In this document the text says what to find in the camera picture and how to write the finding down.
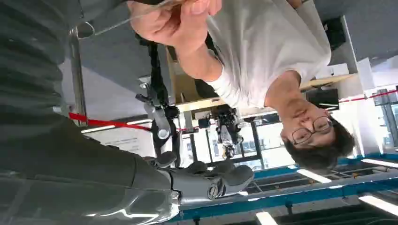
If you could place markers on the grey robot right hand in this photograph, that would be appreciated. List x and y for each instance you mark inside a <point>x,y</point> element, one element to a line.
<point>93,186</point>

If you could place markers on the ribbed grey robot right arm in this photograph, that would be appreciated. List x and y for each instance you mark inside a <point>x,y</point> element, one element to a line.
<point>28,62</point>

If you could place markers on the steel pole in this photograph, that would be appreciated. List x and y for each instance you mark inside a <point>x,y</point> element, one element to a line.
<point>77,80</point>

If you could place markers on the black background robot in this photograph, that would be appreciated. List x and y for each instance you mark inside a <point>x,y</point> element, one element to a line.
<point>228,130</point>

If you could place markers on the ceiling light panel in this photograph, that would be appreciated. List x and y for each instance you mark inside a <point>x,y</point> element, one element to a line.
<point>313,175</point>
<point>266,218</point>
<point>379,205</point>
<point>379,162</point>

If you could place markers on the person's left hand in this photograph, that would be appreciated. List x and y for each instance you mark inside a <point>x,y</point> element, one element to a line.
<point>164,24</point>

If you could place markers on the person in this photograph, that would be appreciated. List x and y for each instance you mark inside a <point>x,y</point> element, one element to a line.
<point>264,46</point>

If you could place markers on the person's glasses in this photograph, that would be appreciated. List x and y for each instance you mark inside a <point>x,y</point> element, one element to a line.
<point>311,129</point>

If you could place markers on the black monitor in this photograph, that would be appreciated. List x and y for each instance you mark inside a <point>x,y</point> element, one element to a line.
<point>323,97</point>

